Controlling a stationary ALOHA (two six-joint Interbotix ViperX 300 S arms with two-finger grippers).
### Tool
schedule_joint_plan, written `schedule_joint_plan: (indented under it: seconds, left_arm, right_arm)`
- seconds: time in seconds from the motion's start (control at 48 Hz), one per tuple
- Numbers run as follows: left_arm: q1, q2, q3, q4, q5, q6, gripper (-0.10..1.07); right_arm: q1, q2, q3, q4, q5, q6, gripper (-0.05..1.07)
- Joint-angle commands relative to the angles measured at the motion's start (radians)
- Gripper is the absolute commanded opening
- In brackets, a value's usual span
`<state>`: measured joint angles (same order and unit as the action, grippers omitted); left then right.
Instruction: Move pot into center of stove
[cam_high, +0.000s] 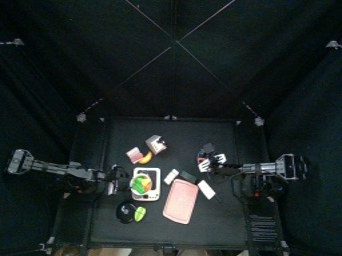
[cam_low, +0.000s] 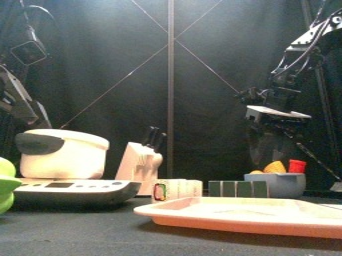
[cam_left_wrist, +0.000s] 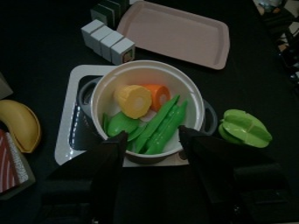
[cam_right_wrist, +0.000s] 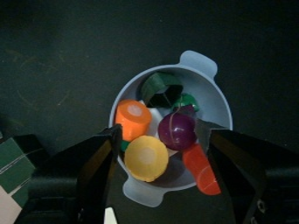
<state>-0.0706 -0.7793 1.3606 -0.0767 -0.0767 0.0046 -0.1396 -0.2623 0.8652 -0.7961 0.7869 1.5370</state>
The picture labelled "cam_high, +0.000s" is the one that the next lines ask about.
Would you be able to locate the pink white toy block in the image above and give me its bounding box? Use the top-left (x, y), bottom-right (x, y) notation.
top-left (125, 146), bottom-right (144, 165)

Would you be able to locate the white flat bar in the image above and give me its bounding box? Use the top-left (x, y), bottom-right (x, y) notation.
top-left (196, 179), bottom-right (216, 200)

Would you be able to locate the yellow round object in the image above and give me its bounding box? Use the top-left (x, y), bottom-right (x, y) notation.
top-left (137, 151), bottom-right (153, 165)

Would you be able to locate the white segmented chocolate bar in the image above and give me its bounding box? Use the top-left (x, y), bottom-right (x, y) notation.
top-left (163, 168), bottom-right (180, 186)

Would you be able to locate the lime green toy vegetable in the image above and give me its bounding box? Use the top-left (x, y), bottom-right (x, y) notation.
top-left (133, 206), bottom-right (148, 223)

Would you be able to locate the pink cutting board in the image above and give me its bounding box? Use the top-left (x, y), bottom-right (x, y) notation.
top-left (161, 178), bottom-right (200, 225)

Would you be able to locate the grey toy box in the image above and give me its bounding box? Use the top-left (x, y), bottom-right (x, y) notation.
top-left (144, 134), bottom-right (168, 155)

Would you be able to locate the white printed label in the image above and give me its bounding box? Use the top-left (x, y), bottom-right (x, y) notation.
top-left (248, 214), bottom-right (278, 243)

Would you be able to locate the dark wrist camera box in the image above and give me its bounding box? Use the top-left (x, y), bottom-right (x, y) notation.
top-left (200, 142), bottom-right (216, 155)

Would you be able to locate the thin white cord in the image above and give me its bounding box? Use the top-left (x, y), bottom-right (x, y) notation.
top-left (123, 0), bottom-right (262, 118)
top-left (81, 0), bottom-right (236, 114)

